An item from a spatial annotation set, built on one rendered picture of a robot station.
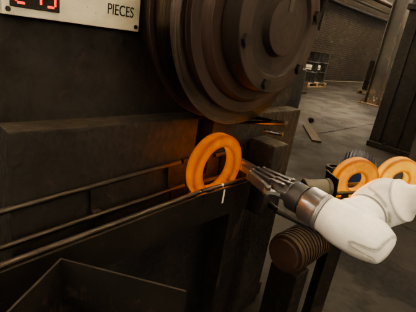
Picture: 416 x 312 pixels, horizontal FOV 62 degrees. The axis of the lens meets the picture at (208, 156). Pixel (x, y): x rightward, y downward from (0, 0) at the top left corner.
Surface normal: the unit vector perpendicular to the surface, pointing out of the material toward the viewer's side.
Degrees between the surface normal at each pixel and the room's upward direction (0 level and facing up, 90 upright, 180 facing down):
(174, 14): 90
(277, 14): 90
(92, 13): 90
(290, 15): 90
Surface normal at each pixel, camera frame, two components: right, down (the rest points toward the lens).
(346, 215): -0.33, -0.58
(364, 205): 0.18, -0.88
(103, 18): 0.69, 0.33
